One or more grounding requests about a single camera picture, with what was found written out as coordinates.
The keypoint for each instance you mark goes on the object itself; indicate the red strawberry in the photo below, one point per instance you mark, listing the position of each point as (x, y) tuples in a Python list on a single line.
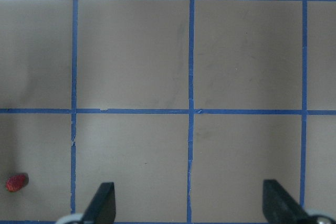
[(16, 182)]

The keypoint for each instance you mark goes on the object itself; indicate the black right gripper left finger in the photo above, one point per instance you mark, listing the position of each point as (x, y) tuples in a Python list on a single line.
[(102, 208)]

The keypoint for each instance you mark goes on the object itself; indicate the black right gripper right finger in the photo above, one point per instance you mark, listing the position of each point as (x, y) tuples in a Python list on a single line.
[(279, 206)]

